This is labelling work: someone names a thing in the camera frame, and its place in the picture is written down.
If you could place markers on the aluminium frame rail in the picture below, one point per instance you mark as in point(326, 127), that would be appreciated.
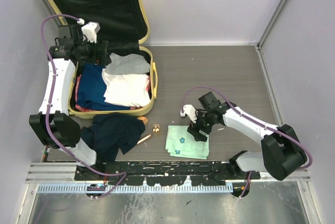
point(57, 172)

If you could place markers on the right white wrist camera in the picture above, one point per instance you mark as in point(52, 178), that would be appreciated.
point(189, 111)

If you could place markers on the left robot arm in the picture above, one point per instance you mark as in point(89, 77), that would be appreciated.
point(52, 124)

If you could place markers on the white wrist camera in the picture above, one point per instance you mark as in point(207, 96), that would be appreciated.
point(89, 30)
point(189, 111)

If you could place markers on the dark navy garment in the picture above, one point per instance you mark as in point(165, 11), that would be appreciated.
point(110, 133)

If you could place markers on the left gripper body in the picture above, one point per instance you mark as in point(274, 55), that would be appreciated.
point(88, 52)

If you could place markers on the white garment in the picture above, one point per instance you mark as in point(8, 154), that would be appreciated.
point(129, 90)

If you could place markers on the yellow hard-shell suitcase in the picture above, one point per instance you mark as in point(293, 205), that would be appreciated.
point(124, 25)

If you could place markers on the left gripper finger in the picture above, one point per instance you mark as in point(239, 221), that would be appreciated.
point(103, 48)
point(103, 60)

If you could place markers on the mint green floral cloth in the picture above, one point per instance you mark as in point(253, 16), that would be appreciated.
point(180, 143)

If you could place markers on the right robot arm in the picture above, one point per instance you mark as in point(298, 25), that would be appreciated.
point(281, 152)

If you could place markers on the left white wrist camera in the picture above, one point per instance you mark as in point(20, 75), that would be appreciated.
point(89, 30)

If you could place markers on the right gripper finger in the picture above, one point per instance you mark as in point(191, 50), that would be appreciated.
point(194, 131)
point(201, 137)

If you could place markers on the pink patterned garment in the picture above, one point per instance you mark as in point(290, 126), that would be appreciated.
point(104, 108)

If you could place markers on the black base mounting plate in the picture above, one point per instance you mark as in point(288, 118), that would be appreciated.
point(205, 173)

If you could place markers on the grey garment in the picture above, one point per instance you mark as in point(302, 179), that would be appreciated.
point(129, 64)

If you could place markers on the gold perfume bottle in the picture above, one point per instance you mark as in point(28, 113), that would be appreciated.
point(156, 129)

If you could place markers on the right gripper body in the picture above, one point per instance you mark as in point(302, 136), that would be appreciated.
point(204, 122)

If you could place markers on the blue garment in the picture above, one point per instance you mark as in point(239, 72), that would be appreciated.
point(92, 87)

